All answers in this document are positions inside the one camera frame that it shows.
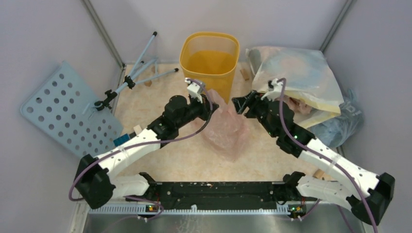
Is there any blue plastic bag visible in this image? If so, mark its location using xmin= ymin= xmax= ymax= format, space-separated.
xmin=309 ymin=89 xmax=364 ymax=148

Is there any wooden block near tripod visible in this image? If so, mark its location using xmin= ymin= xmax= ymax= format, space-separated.
xmin=144 ymin=80 xmax=153 ymax=87

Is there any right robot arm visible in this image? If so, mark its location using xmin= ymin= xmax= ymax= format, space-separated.
xmin=232 ymin=91 xmax=395 ymax=225

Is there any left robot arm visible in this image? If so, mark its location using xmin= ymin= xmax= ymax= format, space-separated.
xmin=69 ymin=94 xmax=219 ymax=209

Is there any pale wooden block left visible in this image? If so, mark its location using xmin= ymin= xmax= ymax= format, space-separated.
xmin=133 ymin=125 xmax=142 ymax=134

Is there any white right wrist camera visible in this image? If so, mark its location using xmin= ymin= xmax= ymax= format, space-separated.
xmin=260 ymin=78 xmax=286 ymax=101

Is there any pink plastic trash bag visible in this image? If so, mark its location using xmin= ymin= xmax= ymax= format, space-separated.
xmin=201 ymin=89 xmax=249 ymax=162

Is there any light blue tripod stand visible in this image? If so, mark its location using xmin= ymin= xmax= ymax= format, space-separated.
xmin=82 ymin=32 xmax=179 ymax=115

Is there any light blue perforated board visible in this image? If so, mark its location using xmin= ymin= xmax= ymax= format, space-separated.
xmin=20 ymin=61 xmax=123 ymax=164

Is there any yellow plastic trash bin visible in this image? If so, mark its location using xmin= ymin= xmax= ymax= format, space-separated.
xmin=179 ymin=32 xmax=240 ymax=103

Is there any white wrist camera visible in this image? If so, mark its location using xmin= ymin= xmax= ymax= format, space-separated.
xmin=260 ymin=78 xmax=286 ymax=101
xmin=185 ymin=78 xmax=205 ymax=103

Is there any large yellow translucent bag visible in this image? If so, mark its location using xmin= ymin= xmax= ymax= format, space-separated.
xmin=245 ymin=46 xmax=343 ymax=128

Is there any blue block toy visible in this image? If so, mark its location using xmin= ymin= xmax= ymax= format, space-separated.
xmin=113 ymin=133 xmax=130 ymax=147

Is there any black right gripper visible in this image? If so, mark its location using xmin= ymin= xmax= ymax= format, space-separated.
xmin=232 ymin=90 xmax=278 ymax=138

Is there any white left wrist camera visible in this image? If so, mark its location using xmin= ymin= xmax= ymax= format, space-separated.
xmin=185 ymin=78 xmax=205 ymax=103

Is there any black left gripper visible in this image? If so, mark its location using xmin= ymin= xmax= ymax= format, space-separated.
xmin=176 ymin=93 xmax=219 ymax=129

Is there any wooden cylinder block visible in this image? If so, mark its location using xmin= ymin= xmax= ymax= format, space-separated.
xmin=312 ymin=169 xmax=325 ymax=179

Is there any small wooden block back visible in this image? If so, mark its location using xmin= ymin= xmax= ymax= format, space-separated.
xmin=240 ymin=68 xmax=250 ymax=81

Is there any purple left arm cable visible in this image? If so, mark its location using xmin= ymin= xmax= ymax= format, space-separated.
xmin=68 ymin=78 xmax=214 ymax=221

